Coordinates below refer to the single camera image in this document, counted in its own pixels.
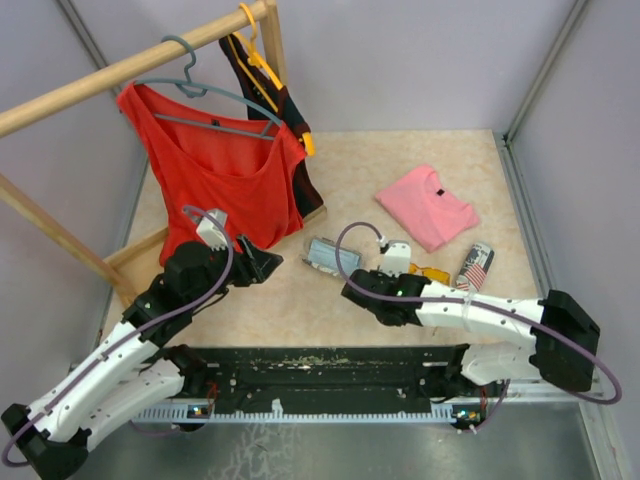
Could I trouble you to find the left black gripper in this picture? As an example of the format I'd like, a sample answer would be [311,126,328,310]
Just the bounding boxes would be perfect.
[187,232,283,310]

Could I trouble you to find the grey patterned glasses case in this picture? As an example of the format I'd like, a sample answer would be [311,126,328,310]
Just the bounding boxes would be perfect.
[302,237,363,277]

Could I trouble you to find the orange sunglasses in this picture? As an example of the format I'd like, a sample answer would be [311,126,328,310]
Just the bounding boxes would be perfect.
[409,262,451,286]

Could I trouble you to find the narrow blue cleaning cloth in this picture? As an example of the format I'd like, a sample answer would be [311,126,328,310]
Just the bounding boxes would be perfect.
[308,238,361,270]

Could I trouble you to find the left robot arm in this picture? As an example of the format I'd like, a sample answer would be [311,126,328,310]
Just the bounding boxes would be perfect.
[1,235,283,479]

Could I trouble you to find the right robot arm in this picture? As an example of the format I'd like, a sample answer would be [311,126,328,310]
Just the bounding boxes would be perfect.
[341,269,600,396]

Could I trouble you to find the red tank top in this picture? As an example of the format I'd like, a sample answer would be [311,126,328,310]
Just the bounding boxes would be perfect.
[117,84,306,264]

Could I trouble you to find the wooden clothes rack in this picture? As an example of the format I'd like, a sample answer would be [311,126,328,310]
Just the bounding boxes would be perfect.
[0,0,329,306]

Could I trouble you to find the dark navy maroon garment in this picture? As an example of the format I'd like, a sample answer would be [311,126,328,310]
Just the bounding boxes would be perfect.
[218,33,324,219]

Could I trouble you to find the folded pink t-shirt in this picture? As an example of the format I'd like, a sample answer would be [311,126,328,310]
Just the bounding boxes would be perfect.
[375,165,480,253]

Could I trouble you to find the grey-blue clothes hanger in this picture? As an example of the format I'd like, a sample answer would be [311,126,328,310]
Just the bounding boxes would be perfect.
[133,35,285,141]

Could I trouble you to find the yellow clothes hanger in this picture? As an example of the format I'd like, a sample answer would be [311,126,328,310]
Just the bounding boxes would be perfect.
[219,1,316,157]

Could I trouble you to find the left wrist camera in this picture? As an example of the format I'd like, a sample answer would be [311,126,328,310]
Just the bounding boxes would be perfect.
[196,209,228,251]

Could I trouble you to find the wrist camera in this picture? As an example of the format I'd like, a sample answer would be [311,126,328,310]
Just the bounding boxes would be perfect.
[378,241,412,277]
[196,209,228,251]

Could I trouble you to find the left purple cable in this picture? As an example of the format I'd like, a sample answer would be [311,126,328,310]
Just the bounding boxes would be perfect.
[1,203,235,467]

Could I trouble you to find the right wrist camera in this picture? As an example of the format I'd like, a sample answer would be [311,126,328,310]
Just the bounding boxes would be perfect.
[378,241,412,277]

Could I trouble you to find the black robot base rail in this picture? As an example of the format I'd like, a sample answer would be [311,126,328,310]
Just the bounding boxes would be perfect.
[69,344,599,432]

